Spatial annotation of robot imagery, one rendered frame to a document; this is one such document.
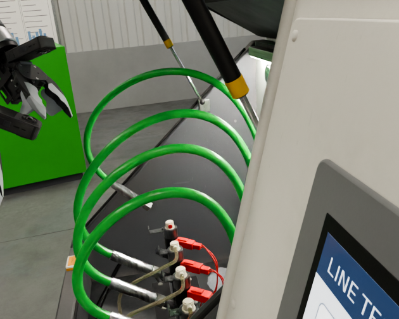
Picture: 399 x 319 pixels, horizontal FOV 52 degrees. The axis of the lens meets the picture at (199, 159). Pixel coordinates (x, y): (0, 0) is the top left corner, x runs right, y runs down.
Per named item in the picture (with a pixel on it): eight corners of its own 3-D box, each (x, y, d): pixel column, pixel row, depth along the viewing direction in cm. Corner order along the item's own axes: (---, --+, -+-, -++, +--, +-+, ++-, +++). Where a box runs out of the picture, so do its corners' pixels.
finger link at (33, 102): (34, 133, 88) (23, 102, 92) (49, 114, 86) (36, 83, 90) (21, 130, 86) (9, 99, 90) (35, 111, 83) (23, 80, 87)
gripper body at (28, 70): (34, 106, 97) (6, 69, 99) (54, 81, 94) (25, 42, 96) (7, 107, 90) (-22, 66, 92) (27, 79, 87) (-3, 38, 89)
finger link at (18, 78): (38, 104, 89) (27, 76, 93) (43, 98, 88) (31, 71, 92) (18, 99, 85) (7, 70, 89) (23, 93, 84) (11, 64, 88)
